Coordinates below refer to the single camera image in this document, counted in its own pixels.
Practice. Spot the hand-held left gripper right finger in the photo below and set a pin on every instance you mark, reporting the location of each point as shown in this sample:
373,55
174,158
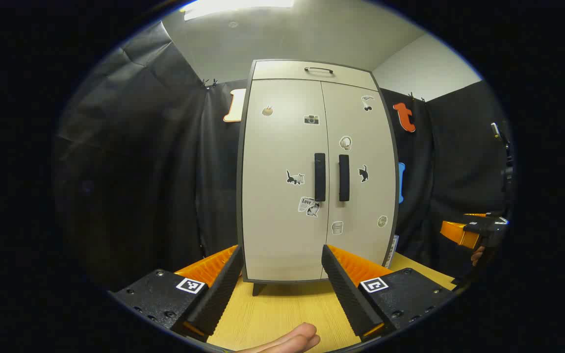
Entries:
346,294

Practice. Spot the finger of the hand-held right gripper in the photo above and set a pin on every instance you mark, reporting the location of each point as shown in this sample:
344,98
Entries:
459,234

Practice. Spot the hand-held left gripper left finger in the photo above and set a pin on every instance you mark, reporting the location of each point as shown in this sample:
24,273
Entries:
218,294

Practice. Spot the beige shoe cabinet door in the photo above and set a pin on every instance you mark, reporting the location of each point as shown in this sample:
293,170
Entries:
272,157
366,206

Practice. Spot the beige double-door shoe cabinet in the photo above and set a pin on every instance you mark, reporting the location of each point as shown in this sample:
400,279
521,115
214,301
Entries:
277,71

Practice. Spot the black backdrop cloth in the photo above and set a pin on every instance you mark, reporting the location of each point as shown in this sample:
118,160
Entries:
140,171

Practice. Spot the ceiling light panel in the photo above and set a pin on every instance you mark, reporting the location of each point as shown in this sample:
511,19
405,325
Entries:
238,7

